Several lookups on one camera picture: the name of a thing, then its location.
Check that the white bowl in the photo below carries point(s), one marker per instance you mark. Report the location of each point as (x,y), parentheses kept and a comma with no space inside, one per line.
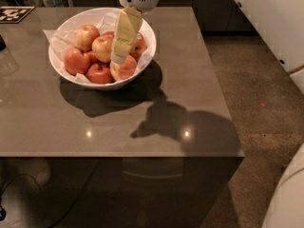
(95,18)

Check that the top left yellowish apple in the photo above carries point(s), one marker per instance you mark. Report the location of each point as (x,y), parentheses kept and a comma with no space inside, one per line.
(85,35)

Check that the yellow-red apple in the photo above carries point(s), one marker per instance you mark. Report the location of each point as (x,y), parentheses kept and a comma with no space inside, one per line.
(101,47)
(125,70)

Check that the black object at left edge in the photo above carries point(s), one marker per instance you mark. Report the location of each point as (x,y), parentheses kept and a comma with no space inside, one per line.
(2,43)

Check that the dark back cabinets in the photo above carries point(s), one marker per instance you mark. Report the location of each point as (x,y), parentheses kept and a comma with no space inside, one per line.
(213,16)

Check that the hidden back red apple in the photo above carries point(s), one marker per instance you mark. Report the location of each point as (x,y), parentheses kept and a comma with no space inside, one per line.
(109,33)

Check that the front centre red apple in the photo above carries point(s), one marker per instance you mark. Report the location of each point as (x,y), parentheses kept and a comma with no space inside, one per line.
(99,73)

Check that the top right red apple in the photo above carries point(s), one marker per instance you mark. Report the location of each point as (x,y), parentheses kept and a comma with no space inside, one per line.
(139,46)

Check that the black white fiducial marker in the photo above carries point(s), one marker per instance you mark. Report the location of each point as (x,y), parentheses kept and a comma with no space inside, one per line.
(14,15)

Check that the small middle red apple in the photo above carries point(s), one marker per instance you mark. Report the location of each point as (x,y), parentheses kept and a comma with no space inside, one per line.
(92,57)

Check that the left red apple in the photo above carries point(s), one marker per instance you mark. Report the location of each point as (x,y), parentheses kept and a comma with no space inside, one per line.
(76,62)

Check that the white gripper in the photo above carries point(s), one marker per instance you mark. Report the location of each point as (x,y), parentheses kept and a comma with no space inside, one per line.
(127,30)

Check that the white paper liner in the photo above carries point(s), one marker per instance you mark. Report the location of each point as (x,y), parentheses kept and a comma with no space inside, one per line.
(60,40)

